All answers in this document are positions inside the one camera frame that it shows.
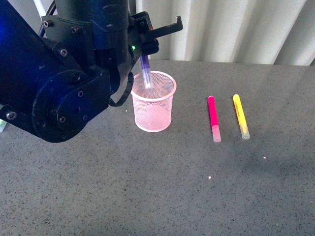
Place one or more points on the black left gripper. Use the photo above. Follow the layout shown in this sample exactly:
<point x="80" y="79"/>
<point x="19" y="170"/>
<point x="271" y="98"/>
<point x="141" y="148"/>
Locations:
<point x="139" y="24"/>

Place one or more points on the purple marker pen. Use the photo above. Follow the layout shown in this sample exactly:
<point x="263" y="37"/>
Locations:
<point x="146" y="72"/>

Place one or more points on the pink marker pen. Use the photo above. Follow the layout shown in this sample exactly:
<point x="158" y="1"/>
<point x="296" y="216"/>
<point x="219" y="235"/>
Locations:
<point x="214" y="119"/>

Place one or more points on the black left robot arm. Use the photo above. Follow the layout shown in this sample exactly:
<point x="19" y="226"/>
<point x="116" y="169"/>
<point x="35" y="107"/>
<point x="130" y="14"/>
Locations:
<point x="52" y="84"/>

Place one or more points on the pink mesh pen cup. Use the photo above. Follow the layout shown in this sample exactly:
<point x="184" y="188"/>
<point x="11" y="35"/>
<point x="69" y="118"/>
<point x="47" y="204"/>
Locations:
<point x="153" y="106"/>

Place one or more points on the white pleated curtain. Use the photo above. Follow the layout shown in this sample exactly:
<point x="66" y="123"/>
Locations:
<point x="244" y="31"/>

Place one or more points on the yellow marker pen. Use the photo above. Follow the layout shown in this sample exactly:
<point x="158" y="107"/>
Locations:
<point x="241" y="117"/>

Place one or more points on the green marker pen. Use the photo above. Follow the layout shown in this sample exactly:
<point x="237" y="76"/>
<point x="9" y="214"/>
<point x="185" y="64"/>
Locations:
<point x="2" y="125"/>

